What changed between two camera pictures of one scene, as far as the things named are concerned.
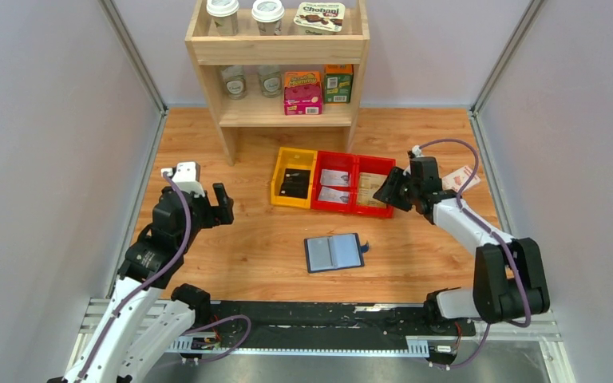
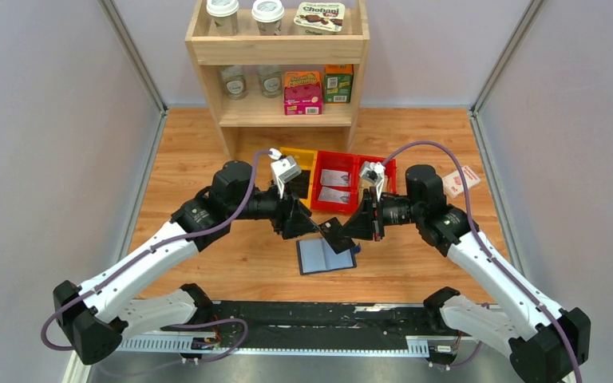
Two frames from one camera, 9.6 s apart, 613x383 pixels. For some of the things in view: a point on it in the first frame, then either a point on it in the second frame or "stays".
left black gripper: [225, 203] -> [298, 223]
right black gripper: [387, 192] -> [363, 224]
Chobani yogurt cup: [320, 18] stays
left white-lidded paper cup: [224, 13] stays
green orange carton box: [338, 83] stays
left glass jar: [235, 80] stays
